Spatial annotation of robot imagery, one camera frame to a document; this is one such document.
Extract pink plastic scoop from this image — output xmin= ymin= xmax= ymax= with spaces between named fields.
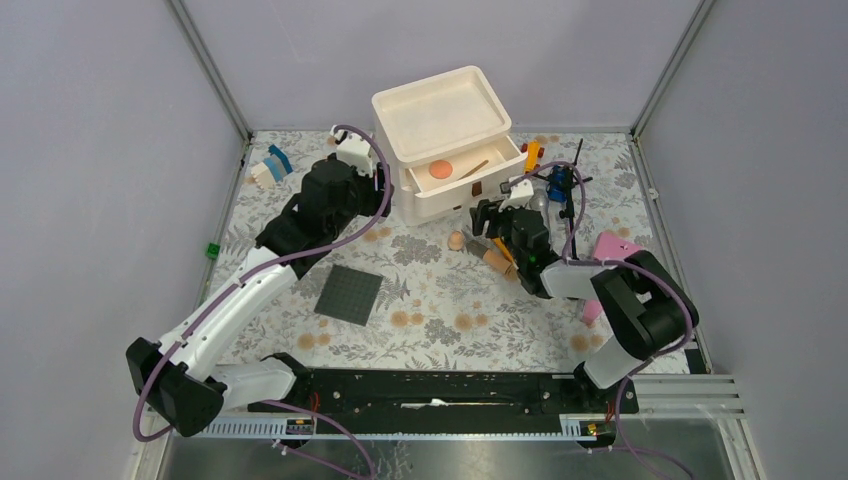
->
xmin=582 ymin=232 xmax=642 ymax=326

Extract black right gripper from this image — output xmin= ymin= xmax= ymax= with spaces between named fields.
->
xmin=469 ymin=197 xmax=527 ymax=267

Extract blue toy brick car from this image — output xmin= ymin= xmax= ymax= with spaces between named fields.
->
xmin=546 ymin=166 xmax=572 ymax=204

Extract dark grey brick baseplate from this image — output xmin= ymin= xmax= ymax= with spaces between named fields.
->
xmin=314 ymin=265 xmax=383 ymax=326

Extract beige makeup sponge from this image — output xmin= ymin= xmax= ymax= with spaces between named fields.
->
xmin=447 ymin=231 xmax=465 ymax=251

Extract yellow red toy brick car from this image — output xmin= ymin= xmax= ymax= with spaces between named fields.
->
xmin=521 ymin=140 xmax=545 ymax=173

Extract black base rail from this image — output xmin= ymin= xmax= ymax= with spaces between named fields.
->
xmin=277 ymin=353 xmax=639 ymax=435

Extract silver toy microphone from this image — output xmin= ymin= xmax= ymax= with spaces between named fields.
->
xmin=528 ymin=191 xmax=549 ymax=217

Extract green small cube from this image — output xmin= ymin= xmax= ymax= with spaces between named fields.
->
xmin=205 ymin=243 xmax=220 ymax=260

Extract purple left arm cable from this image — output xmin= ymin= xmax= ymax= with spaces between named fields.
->
xmin=132 ymin=124 xmax=395 ymax=480

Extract white drawer organizer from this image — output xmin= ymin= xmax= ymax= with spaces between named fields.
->
xmin=371 ymin=65 xmax=526 ymax=226

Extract orange white cream tube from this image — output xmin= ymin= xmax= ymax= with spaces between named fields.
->
xmin=492 ymin=238 xmax=515 ymax=264

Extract blue white stacked bricks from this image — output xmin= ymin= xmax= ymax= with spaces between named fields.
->
xmin=250 ymin=144 xmax=294 ymax=190

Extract gold thin makeup pencil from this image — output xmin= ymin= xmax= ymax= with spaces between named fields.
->
xmin=458 ymin=160 xmax=489 ymax=180

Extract orange round makeup puff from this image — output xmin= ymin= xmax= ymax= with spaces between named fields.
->
xmin=428 ymin=160 xmax=453 ymax=180

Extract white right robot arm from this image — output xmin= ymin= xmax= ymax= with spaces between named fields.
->
xmin=470 ymin=200 xmax=699 ymax=412

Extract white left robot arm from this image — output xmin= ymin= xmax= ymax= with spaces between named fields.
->
xmin=126 ymin=156 xmax=392 ymax=442

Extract beige foundation bottle grey cap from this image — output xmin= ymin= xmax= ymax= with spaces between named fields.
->
xmin=465 ymin=239 xmax=515 ymax=277

